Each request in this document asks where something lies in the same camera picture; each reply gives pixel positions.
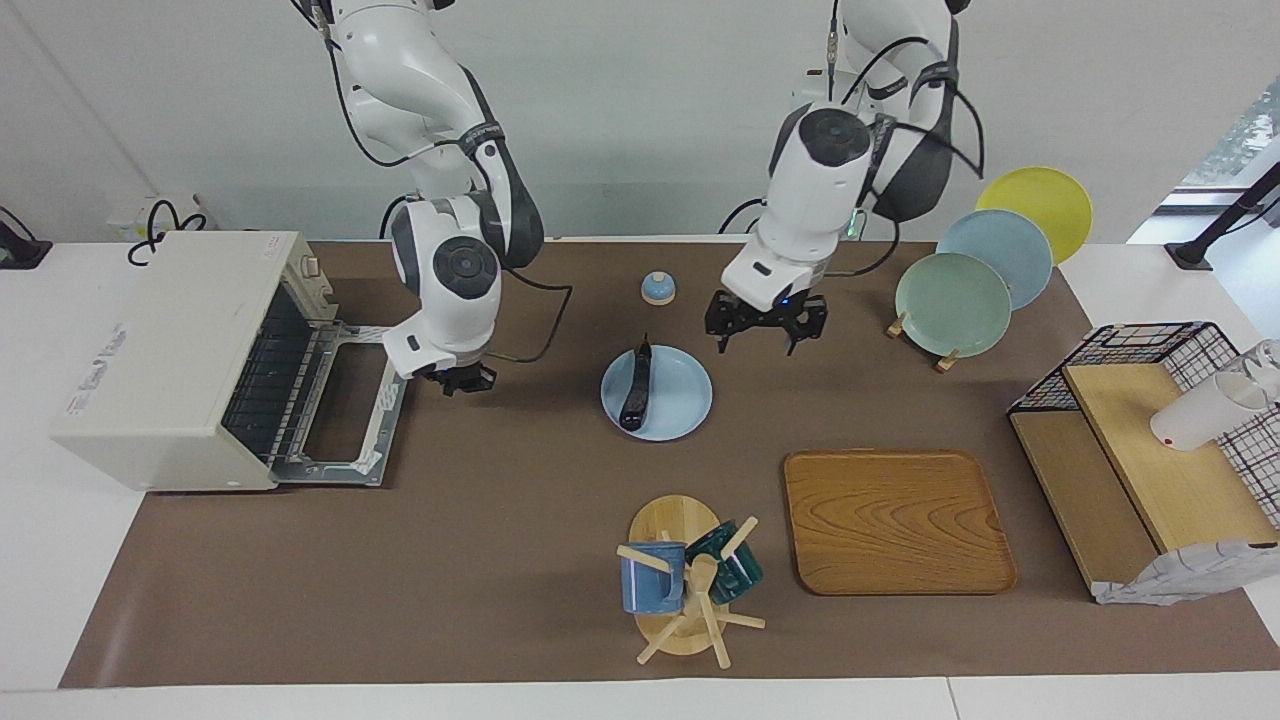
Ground oven glass door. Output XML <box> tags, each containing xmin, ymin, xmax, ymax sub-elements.
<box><xmin>268</xmin><ymin>320</ymin><xmax>411</xmax><ymax>489</ymax></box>

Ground small light blue plate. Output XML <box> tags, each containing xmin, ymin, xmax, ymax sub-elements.
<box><xmin>600</xmin><ymin>345</ymin><xmax>714</xmax><ymax>442</ymax></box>

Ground dark purple eggplant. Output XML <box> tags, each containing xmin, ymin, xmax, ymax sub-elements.
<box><xmin>618</xmin><ymin>335</ymin><xmax>654</xmax><ymax>433</ymax></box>

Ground cream toaster oven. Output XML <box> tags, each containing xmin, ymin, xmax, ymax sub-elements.
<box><xmin>50</xmin><ymin>230</ymin><xmax>411</xmax><ymax>493</ymax></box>

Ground wooden plate rack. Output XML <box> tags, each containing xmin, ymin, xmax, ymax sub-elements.
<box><xmin>886</xmin><ymin>312</ymin><xmax>961</xmax><ymax>373</ymax></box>

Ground pale green plate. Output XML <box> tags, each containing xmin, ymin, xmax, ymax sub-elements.
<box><xmin>895</xmin><ymin>252</ymin><xmax>1013</xmax><ymax>358</ymax></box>

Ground brown table mat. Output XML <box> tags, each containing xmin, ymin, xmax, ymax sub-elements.
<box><xmin>58</xmin><ymin>240</ymin><xmax>1280</xmax><ymax>689</ymax></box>

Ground wooden mug tree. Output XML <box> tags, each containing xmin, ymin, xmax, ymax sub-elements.
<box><xmin>616</xmin><ymin>495</ymin><xmax>767</xmax><ymax>669</ymax></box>

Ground wooden serving tray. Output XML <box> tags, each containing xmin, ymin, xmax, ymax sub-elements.
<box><xmin>783</xmin><ymin>449</ymin><xmax>1018</xmax><ymax>597</ymax></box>

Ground large light blue plate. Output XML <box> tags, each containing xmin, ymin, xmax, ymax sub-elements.
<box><xmin>937</xmin><ymin>209</ymin><xmax>1054</xmax><ymax>311</ymax></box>

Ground dark green mug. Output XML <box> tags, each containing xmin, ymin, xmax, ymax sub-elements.
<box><xmin>685</xmin><ymin>520</ymin><xmax>764</xmax><ymax>605</ymax></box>

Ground blue mug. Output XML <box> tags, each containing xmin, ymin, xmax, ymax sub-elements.
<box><xmin>620</xmin><ymin>542</ymin><xmax>687</xmax><ymax>615</ymax></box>

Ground yellow plate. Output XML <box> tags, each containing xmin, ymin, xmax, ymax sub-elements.
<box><xmin>976</xmin><ymin>166</ymin><xmax>1094</xmax><ymax>266</ymax></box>

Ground white power socket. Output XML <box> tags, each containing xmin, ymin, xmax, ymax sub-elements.
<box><xmin>105</xmin><ymin>195</ymin><xmax>206</xmax><ymax>241</ymax></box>

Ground white cup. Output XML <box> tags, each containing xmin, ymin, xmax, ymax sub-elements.
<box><xmin>1150</xmin><ymin>368</ymin><xmax>1280</xmax><ymax>453</ymax></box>

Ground wooden shelf box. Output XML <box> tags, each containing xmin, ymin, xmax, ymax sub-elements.
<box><xmin>1008</xmin><ymin>362</ymin><xmax>1280</xmax><ymax>599</ymax></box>

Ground black desk stand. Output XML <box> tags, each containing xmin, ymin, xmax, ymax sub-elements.
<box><xmin>1165</xmin><ymin>160</ymin><xmax>1280</xmax><ymax>271</ymax></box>

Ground grey patterned cloth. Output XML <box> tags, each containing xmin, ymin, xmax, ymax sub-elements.
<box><xmin>1095</xmin><ymin>538</ymin><xmax>1280</xmax><ymax>607</ymax></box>

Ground black clamp base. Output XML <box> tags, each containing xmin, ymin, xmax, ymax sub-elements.
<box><xmin>0</xmin><ymin>207</ymin><xmax>53</xmax><ymax>271</ymax></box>

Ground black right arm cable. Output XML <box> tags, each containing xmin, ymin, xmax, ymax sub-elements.
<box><xmin>318</xmin><ymin>0</ymin><xmax>574</xmax><ymax>364</ymax></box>

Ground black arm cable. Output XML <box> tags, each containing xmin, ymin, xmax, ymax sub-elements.
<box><xmin>318</xmin><ymin>0</ymin><xmax>574</xmax><ymax>364</ymax></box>
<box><xmin>825</xmin><ymin>0</ymin><xmax>988</xmax><ymax>279</ymax></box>

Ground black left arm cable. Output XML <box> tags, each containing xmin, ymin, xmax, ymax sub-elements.
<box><xmin>825</xmin><ymin>0</ymin><xmax>988</xmax><ymax>279</ymax></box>

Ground black wire basket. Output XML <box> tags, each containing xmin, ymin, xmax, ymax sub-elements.
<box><xmin>1008</xmin><ymin>322</ymin><xmax>1280</xmax><ymax>531</ymax></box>

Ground black oven power cable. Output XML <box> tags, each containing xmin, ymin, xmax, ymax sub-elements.
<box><xmin>127</xmin><ymin>198</ymin><xmax>209</xmax><ymax>267</ymax></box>

